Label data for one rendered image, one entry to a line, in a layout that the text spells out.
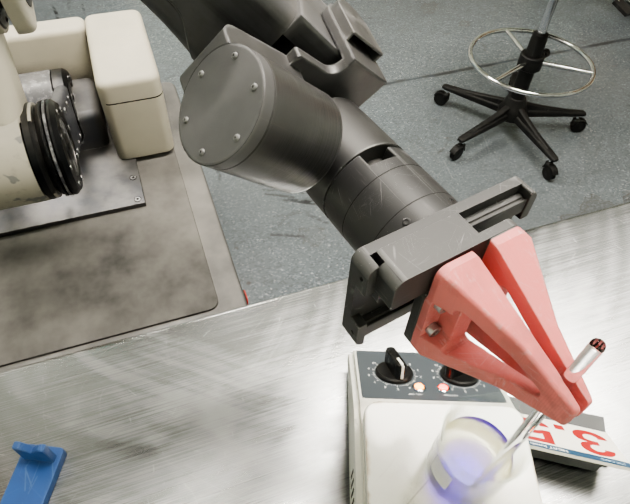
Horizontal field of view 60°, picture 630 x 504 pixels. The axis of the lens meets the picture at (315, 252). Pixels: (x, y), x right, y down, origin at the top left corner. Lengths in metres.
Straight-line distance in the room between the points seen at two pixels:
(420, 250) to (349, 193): 0.06
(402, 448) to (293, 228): 1.27
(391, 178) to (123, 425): 0.35
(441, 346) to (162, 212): 0.99
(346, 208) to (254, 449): 0.28
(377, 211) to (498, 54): 2.30
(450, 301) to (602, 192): 1.79
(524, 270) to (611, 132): 2.05
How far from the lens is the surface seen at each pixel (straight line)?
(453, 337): 0.28
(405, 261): 0.24
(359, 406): 0.45
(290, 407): 0.52
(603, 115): 2.37
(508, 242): 0.26
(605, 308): 0.66
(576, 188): 1.99
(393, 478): 0.41
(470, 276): 0.24
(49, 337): 1.09
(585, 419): 0.57
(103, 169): 1.33
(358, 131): 0.30
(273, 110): 0.24
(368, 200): 0.28
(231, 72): 0.26
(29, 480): 0.53
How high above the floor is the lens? 1.23
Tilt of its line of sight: 51 degrees down
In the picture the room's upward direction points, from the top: 3 degrees clockwise
